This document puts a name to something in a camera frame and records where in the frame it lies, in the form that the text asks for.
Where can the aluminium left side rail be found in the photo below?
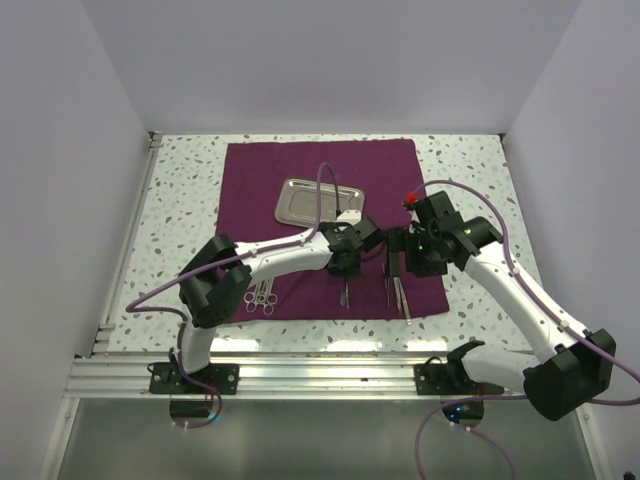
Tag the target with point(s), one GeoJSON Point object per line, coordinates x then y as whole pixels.
{"type": "Point", "coordinates": [105, 326]}

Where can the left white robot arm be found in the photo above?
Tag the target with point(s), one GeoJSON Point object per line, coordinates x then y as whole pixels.
{"type": "Point", "coordinates": [214, 283]}

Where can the surgical scissors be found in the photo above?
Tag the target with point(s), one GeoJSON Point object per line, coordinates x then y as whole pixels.
{"type": "Point", "coordinates": [255, 295]}

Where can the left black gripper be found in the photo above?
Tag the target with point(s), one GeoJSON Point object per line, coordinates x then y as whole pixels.
{"type": "Point", "coordinates": [349, 272]}

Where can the aluminium front rail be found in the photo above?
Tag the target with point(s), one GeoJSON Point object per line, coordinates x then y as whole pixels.
{"type": "Point", "coordinates": [258, 376]}

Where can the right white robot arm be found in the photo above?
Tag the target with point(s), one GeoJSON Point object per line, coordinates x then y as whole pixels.
{"type": "Point", "coordinates": [569, 364]}

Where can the ring handled clamp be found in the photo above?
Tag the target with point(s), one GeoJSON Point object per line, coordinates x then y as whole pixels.
{"type": "Point", "coordinates": [270, 297]}

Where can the surgical forceps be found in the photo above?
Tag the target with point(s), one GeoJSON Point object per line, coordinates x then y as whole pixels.
{"type": "Point", "coordinates": [267, 310]}

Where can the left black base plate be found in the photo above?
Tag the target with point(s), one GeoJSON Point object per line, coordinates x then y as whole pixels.
{"type": "Point", "coordinates": [167, 380]}

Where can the steel tweezers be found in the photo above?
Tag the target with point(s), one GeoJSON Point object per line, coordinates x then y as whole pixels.
{"type": "Point", "coordinates": [407, 314]}
{"type": "Point", "coordinates": [386, 290]}
{"type": "Point", "coordinates": [398, 295]}

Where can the purple cloth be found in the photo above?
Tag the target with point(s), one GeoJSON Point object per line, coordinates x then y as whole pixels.
{"type": "Point", "coordinates": [254, 173]}

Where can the steel instrument tray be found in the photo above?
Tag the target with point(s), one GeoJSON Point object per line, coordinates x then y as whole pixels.
{"type": "Point", "coordinates": [297, 202]}

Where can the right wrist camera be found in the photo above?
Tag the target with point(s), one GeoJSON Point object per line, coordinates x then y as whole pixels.
{"type": "Point", "coordinates": [435, 213]}

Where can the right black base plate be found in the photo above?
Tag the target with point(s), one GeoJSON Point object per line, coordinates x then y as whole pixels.
{"type": "Point", "coordinates": [434, 377]}

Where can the aluminium rail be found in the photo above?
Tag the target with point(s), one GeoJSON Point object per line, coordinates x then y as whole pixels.
{"type": "Point", "coordinates": [105, 326]}
{"type": "Point", "coordinates": [258, 376]}

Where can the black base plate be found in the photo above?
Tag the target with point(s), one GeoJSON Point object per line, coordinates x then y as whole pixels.
{"type": "Point", "coordinates": [434, 377]}
{"type": "Point", "coordinates": [167, 380]}

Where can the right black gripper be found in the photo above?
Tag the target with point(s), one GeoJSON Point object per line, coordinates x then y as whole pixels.
{"type": "Point", "coordinates": [399, 241]}

